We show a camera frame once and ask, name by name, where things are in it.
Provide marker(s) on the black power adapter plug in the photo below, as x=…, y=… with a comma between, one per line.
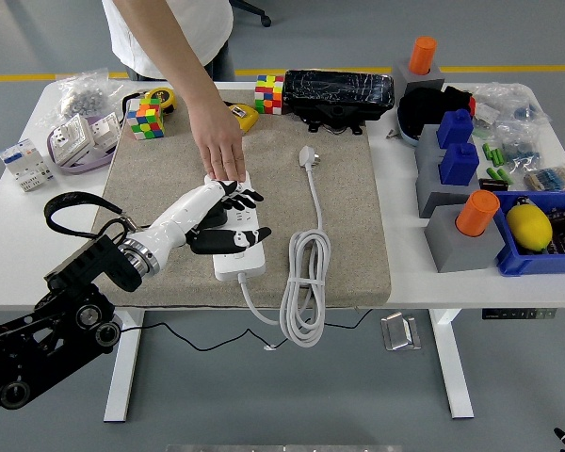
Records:
x=216, y=219

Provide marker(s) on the grey block with round hole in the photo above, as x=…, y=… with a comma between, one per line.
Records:
x=400, y=75
x=461, y=254

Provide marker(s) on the large-tiled colourful puzzle cube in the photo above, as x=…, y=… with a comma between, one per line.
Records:
x=146, y=120

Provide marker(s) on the black table control panel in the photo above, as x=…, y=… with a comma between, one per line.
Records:
x=518, y=314

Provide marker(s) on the black device in plastic wrap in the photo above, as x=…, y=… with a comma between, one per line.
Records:
x=334, y=92

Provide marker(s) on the clear bag of blue parts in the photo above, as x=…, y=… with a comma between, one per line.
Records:
x=520, y=148

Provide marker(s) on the blue block with knob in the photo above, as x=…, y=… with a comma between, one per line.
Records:
x=454, y=129
x=459, y=165

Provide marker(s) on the yellow lemon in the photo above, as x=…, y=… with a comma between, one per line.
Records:
x=529, y=228

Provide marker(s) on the purple oval tray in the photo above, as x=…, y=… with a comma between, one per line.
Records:
x=77, y=169

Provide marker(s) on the small-tiled colourful puzzle cube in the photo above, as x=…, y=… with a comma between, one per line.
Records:
x=269, y=94

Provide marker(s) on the green battery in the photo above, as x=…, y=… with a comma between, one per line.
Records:
x=494, y=156
x=500, y=156
x=492, y=172
x=505, y=176
x=487, y=151

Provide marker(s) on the clear bag of metal screws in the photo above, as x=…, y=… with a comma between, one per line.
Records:
x=82, y=96

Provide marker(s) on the white circuit breaker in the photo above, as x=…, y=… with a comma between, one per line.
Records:
x=26, y=165

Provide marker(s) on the clear bag of resistors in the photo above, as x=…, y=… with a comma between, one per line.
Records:
x=553, y=179

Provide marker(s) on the grey stepped block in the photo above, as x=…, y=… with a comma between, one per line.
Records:
x=428, y=188

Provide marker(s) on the person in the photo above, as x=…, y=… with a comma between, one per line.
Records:
x=207, y=26

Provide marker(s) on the person's right hand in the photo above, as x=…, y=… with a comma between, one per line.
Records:
x=221, y=146

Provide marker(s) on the grey-brown fabric mat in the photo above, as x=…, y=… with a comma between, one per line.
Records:
x=339, y=212

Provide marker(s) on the orange cylinder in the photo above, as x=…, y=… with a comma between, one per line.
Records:
x=475, y=214
x=423, y=56

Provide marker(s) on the small metal fitting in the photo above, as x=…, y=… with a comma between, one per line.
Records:
x=393, y=134

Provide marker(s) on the white wall socket panel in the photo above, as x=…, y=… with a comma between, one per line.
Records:
x=70, y=139
x=106, y=132

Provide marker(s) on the person's right forearm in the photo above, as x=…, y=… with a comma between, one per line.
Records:
x=179, y=61

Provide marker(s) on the white table leg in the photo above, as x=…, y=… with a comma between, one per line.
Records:
x=122, y=367
x=454, y=367

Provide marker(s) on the silver metal bracket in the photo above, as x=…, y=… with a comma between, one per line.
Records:
x=398, y=332

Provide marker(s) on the clear bag of small parts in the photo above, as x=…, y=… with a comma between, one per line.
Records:
x=508, y=101

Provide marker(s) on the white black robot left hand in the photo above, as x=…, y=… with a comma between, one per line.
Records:
x=183, y=219

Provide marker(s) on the blue plastic bin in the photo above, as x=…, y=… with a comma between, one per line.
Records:
x=537, y=264

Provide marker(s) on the white power strip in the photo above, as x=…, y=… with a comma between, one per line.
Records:
x=245, y=268

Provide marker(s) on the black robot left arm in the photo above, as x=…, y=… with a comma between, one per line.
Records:
x=52, y=339

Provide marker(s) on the small black box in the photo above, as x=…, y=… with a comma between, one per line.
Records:
x=493, y=184

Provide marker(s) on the black cloth bundle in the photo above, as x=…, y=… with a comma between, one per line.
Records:
x=424, y=106

